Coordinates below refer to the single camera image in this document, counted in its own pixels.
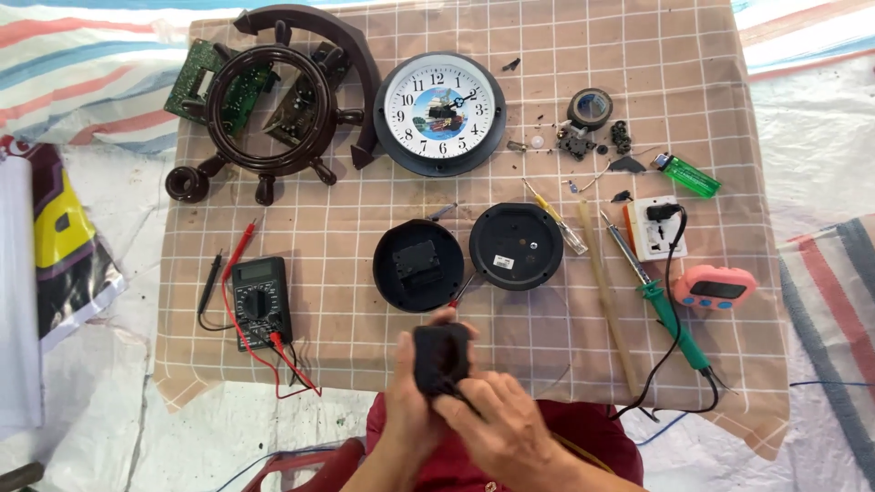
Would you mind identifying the person's left hand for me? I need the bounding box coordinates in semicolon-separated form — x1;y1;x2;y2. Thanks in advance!
382;307;480;467

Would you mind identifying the person's right hand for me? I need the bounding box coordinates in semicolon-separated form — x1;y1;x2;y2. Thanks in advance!
431;372;570;474

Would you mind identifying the black clock movement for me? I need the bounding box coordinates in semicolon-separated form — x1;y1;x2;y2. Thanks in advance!
413;323;473;399

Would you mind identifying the black round cover with housing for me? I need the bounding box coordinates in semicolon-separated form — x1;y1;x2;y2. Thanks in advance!
372;219;466;314

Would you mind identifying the clear round clock glass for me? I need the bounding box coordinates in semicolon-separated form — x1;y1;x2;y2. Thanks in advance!
479;283;574;404

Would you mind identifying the black round clock back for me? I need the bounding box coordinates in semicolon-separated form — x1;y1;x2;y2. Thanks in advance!
469;202;566;292

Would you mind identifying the person's red shirt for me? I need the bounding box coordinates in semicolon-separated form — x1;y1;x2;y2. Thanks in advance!
365;392;645;492

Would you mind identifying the tan checked table cloth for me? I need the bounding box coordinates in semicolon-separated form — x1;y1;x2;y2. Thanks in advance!
153;0;792;460

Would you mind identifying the yellow tester screwdriver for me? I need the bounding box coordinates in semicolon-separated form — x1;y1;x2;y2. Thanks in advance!
521;178;589;256

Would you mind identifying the tan glue stick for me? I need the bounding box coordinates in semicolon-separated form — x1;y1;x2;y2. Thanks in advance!
577;199;641;398

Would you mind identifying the black multimeter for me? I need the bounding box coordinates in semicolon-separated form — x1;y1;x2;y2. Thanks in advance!
230;256;294;354

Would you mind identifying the black mechanism part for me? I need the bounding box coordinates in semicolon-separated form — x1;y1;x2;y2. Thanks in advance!
556;126;597;162

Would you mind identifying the white power socket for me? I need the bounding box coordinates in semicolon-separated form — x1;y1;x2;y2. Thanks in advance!
623;195;689;263

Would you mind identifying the red multimeter probe lead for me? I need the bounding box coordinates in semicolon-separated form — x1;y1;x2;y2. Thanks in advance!
219;219;323;401

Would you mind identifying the black tape roll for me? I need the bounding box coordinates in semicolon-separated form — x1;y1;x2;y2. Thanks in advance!
566;87;614;131

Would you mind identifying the black multimeter probe lead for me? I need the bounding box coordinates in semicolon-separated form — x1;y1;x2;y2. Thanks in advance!
196;249;237;333

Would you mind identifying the dark circuit board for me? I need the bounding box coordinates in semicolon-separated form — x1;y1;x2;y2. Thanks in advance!
262;42;354;149

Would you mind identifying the pink digital timer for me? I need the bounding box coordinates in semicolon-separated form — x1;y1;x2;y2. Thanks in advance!
673;265;759;313

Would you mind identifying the green lighter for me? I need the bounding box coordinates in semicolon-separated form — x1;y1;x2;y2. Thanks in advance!
650;153;722;200

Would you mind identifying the green circuit board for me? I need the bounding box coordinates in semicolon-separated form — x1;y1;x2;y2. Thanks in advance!
163;39;275;138

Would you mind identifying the striped cloth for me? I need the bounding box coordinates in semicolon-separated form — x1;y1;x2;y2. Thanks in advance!
778;215;875;482

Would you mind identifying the yellow and purple printed bag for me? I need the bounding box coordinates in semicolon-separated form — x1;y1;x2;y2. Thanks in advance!
0;133;129;358

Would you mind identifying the red handle small screwdriver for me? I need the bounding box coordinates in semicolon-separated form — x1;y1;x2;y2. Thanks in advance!
447;272;478;310

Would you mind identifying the white face wall clock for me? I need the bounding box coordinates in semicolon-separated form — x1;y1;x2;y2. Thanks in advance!
372;51;508;179

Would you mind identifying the green handle soldering iron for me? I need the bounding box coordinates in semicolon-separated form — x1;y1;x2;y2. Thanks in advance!
599;209;716;374

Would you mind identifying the black power cable with plug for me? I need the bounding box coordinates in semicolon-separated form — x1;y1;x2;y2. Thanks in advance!
608;203;723;422

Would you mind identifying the brown ship wheel clock frame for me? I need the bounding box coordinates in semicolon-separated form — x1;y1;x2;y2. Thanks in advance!
164;3;382;206

